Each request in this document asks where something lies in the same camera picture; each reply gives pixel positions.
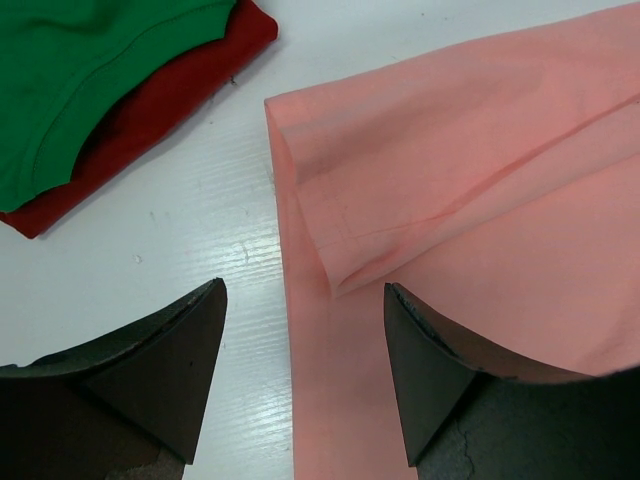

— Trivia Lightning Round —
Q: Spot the green folded t shirt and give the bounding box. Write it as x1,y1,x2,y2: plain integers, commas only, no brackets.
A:
1,0,235,212

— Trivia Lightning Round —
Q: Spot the red folded t shirt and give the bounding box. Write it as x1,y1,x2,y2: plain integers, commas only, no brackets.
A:
1,1,279,239

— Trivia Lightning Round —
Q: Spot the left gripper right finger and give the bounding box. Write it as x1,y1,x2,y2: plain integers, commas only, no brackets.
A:
384,283,639,479

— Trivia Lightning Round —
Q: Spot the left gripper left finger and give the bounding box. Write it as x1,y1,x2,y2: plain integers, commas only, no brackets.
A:
1,278,227,479

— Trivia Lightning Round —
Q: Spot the pink t shirt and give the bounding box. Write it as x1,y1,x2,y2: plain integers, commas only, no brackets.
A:
265,3,639,479

